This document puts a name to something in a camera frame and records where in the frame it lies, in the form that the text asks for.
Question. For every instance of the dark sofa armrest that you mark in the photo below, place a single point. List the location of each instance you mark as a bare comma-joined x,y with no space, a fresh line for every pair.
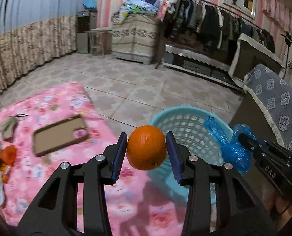
250,114

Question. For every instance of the brown phone case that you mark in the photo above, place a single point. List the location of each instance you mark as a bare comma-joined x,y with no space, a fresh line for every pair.
59,135

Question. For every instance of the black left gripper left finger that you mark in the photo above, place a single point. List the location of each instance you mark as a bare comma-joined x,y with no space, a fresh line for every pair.
54,209

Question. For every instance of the clothes rack with garments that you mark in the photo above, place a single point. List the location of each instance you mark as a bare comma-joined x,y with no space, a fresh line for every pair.
209,30

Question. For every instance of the blue plastic bag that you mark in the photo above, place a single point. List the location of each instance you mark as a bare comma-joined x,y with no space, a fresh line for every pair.
232,150

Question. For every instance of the cloth-covered cabinet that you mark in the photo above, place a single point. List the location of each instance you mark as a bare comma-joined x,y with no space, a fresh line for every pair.
135,38

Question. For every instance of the pink floral tablecloth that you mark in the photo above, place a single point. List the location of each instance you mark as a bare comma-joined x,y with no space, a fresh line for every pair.
135,205

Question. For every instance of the pile of folded bedding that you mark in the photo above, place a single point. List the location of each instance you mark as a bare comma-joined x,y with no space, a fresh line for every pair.
148,7

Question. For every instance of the orange tangerine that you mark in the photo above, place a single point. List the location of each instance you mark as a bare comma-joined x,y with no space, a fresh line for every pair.
146,148

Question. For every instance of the blue patterned sofa cover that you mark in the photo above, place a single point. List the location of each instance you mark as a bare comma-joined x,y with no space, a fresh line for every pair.
274,99

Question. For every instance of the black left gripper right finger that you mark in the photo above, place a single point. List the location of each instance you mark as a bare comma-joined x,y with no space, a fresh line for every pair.
220,202

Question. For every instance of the light blue plastic basket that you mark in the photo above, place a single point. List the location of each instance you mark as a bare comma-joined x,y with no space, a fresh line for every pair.
187,125

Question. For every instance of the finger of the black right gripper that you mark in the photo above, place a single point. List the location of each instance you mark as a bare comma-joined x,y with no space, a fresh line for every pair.
273,161

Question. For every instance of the low shelf with lace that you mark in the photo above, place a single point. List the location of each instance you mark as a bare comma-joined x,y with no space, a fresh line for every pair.
189,61

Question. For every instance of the grey water dispenser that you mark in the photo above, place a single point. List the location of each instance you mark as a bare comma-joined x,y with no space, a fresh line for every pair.
85,21

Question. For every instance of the blue and floral curtain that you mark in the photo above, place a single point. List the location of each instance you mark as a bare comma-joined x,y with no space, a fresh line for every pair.
33,32

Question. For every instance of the beige cloth pouch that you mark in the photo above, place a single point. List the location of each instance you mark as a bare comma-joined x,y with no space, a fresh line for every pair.
7,127

